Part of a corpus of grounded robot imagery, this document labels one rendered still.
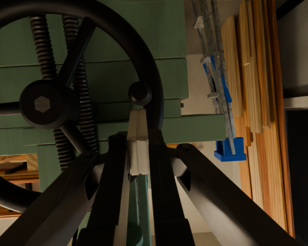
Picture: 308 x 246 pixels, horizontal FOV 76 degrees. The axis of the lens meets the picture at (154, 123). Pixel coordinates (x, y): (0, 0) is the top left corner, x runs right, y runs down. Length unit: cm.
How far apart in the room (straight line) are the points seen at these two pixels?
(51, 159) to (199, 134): 30
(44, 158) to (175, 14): 39
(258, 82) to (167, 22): 139
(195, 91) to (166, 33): 258
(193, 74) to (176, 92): 261
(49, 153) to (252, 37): 170
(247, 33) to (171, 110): 145
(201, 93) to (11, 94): 272
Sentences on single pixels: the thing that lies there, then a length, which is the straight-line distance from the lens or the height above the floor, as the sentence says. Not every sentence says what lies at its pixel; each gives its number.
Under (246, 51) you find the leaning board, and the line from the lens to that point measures 179.
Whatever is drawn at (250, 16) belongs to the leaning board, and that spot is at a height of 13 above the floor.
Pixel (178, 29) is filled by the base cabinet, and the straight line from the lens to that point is 48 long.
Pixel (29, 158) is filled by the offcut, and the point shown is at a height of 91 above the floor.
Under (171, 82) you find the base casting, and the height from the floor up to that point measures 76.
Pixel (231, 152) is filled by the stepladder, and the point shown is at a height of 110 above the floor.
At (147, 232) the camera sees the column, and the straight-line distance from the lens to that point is 92.
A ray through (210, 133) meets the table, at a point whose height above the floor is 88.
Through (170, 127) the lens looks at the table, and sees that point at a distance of 44.
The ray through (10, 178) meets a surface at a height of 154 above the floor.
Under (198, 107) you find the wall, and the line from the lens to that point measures 302.
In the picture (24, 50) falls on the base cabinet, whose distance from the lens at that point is 52.
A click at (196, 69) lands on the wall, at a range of 308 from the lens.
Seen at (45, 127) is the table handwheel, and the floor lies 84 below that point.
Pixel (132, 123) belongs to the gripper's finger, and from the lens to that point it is 16.
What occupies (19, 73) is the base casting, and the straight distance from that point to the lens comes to 52.
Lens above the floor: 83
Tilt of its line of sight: 3 degrees up
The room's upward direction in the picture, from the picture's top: 176 degrees clockwise
